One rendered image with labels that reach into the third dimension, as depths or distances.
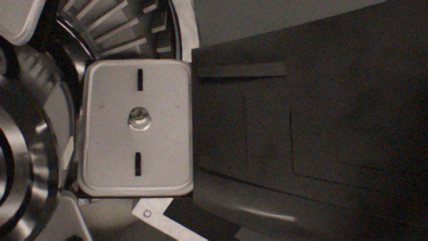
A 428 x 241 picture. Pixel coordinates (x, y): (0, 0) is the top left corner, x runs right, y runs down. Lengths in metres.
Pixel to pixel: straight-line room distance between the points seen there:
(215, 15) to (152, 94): 1.05
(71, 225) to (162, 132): 0.10
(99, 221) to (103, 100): 0.27
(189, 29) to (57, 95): 0.22
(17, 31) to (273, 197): 0.16
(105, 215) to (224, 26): 0.88
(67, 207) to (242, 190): 0.13
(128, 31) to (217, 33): 1.02
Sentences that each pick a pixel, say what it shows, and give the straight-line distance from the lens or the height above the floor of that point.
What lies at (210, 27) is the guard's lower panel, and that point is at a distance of 1.53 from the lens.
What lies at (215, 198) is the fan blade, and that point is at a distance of 0.42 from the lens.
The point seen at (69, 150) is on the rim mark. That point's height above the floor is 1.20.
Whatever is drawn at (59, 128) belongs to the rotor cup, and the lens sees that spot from 0.40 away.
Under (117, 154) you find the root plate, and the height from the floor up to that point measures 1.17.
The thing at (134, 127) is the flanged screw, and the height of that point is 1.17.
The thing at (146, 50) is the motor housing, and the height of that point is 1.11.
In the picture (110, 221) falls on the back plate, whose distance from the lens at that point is 0.71.
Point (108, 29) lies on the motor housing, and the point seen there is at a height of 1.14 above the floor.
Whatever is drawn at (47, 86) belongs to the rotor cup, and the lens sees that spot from 0.41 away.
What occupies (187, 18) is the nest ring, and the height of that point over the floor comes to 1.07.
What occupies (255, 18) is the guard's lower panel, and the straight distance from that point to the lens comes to 1.53.
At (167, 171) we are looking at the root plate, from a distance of 0.43.
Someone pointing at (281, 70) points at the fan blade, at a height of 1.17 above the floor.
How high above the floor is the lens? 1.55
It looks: 58 degrees down
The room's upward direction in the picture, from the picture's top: 10 degrees counter-clockwise
